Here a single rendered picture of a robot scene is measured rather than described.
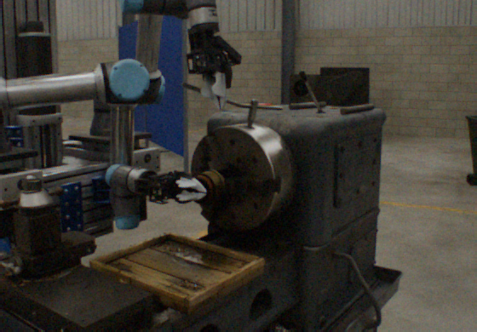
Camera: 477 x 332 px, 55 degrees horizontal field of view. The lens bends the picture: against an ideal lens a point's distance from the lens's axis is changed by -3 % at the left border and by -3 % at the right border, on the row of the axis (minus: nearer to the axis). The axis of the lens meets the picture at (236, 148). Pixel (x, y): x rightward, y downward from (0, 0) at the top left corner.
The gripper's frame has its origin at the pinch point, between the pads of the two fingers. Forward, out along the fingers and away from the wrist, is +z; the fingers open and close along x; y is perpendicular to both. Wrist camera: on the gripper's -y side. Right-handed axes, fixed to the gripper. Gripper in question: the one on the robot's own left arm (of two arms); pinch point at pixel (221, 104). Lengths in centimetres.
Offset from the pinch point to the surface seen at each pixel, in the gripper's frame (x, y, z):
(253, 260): 1.2, -1.5, 42.3
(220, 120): -24.1, -27.8, 3.5
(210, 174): -7.7, 0.0, 18.3
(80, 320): 4, 54, 35
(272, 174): 5.2, -11.0, 20.8
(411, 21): -219, -987, -165
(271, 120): -4.5, -29.0, 6.2
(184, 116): -354, -362, -17
